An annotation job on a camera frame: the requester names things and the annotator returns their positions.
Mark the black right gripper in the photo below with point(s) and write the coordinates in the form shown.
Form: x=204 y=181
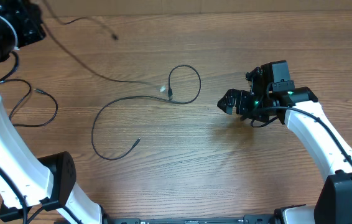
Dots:
x=241 y=98

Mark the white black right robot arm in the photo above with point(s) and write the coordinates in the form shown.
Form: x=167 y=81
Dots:
x=273 y=96

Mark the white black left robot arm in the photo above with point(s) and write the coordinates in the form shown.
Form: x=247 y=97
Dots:
x=25 y=180

